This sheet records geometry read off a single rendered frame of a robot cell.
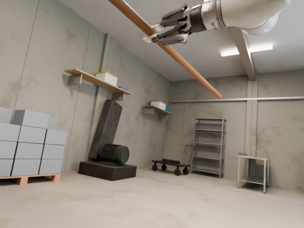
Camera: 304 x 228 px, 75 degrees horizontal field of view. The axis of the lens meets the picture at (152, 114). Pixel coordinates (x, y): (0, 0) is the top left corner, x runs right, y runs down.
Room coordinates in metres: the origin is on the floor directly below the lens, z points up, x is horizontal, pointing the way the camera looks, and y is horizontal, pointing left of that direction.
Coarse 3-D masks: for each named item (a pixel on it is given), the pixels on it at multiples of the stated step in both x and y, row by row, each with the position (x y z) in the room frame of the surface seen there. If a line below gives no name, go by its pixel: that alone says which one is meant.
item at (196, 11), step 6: (198, 6) 0.52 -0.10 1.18; (186, 12) 0.57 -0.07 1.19; (192, 12) 0.53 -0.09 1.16; (198, 12) 0.52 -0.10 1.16; (186, 18) 0.57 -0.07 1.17; (192, 18) 0.53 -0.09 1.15; (198, 18) 0.52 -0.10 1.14; (186, 24) 0.57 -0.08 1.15; (192, 24) 0.54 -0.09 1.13; (198, 24) 0.54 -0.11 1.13; (180, 30) 0.58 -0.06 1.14; (186, 30) 0.57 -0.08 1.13; (192, 30) 0.56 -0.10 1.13; (198, 30) 0.56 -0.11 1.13; (204, 30) 0.56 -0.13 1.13
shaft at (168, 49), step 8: (112, 0) 0.51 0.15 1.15; (120, 0) 0.52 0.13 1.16; (120, 8) 0.53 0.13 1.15; (128, 8) 0.54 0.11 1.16; (128, 16) 0.57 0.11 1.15; (136, 16) 0.57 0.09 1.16; (136, 24) 0.60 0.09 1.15; (144, 24) 0.61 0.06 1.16; (144, 32) 0.64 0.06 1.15; (152, 32) 0.65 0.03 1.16; (168, 48) 0.74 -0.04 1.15; (176, 56) 0.79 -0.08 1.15; (184, 64) 0.85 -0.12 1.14; (192, 72) 0.93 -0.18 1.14; (200, 80) 1.01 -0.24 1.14; (208, 88) 1.12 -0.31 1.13; (216, 96) 1.26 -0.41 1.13
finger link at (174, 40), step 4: (176, 36) 0.59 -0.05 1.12; (180, 36) 0.58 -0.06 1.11; (160, 40) 0.63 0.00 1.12; (164, 40) 0.62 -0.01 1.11; (168, 40) 0.61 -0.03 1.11; (172, 40) 0.60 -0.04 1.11; (176, 40) 0.59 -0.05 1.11; (180, 40) 0.58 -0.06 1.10; (164, 44) 0.64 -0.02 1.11; (168, 44) 0.63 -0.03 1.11
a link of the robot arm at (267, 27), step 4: (276, 16) 0.55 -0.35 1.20; (268, 20) 0.52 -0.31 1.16; (272, 20) 0.53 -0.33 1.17; (276, 20) 0.57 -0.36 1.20; (264, 24) 0.53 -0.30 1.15; (268, 24) 0.54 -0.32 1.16; (272, 24) 0.56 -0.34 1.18; (244, 28) 0.56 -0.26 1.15; (256, 28) 0.54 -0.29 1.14; (260, 28) 0.55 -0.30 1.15; (264, 28) 0.55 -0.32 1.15; (268, 28) 0.57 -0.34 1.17; (248, 32) 0.58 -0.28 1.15; (252, 32) 0.57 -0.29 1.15; (256, 32) 0.57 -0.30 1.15; (260, 32) 0.57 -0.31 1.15; (264, 32) 0.59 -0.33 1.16
